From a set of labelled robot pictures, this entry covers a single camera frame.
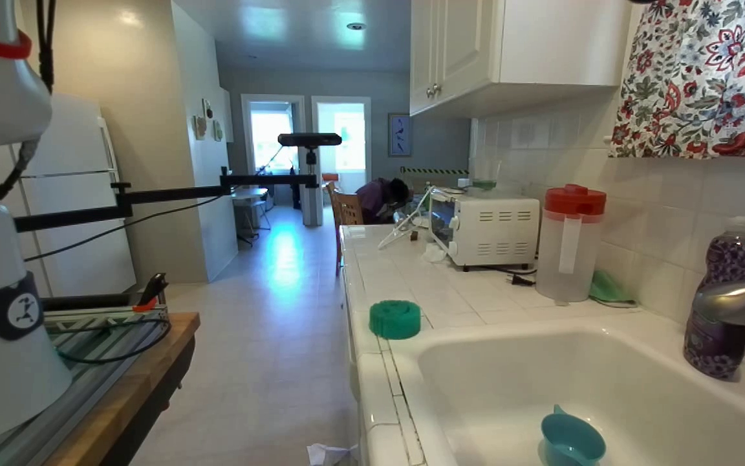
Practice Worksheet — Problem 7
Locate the metal kitchen tap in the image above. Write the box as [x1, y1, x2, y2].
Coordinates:
[684, 275, 745, 384]

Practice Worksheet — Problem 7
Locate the black stereo camera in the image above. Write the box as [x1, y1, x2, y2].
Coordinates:
[275, 130, 344, 151]

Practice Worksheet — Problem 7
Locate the blue framed picture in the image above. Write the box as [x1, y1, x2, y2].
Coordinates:
[385, 111, 414, 161]

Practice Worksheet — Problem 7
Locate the white toaster oven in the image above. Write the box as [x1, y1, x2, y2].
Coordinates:
[429, 188, 544, 271]

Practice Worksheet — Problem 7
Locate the grey camera stand post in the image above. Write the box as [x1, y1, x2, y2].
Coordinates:
[299, 144, 326, 231]

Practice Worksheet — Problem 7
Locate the teal plastic cup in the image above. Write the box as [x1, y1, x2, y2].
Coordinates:
[539, 403, 609, 466]

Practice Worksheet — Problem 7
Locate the purple dark bag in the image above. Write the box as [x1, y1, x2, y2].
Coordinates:
[354, 175, 414, 228]

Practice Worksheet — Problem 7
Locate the round green scrubber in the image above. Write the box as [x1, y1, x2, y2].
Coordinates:
[369, 297, 425, 341]

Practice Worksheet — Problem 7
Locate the black cable on table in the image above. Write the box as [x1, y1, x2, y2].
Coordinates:
[49, 319, 173, 367]

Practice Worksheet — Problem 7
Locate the white refrigerator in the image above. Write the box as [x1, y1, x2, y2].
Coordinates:
[0, 90, 141, 301]

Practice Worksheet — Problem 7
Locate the white cabinet above toaster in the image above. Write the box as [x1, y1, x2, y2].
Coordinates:
[407, 0, 638, 120]

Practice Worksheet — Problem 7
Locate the white double sink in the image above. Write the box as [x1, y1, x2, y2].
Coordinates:
[385, 320, 745, 466]

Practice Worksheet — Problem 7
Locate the clear pitcher with red lid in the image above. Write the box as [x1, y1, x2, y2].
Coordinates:
[534, 182, 610, 309]

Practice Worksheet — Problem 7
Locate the black camera cable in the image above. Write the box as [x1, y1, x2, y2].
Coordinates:
[22, 195, 224, 265]

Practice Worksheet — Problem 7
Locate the white crumpled paper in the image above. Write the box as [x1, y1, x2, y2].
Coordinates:
[305, 441, 361, 466]

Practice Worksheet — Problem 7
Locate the black toaster power plug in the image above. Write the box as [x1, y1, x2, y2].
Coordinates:
[502, 266, 541, 291]

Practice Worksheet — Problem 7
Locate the wooden chair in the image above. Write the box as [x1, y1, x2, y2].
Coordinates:
[330, 186, 369, 279]

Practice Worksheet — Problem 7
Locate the floral window curtain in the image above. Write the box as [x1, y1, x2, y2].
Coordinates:
[609, 0, 745, 162]

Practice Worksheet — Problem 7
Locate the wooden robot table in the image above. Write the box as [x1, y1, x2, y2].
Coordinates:
[43, 311, 204, 466]

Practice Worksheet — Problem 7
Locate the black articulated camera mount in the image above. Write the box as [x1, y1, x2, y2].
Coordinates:
[14, 166, 322, 236]

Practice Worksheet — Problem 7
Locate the black orange clamp tool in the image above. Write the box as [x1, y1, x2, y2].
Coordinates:
[132, 270, 172, 316]

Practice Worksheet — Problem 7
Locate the green cloth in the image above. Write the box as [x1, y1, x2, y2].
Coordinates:
[588, 266, 639, 309]

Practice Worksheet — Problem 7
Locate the purple dish soap bottle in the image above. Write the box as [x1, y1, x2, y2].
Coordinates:
[701, 213, 745, 291]

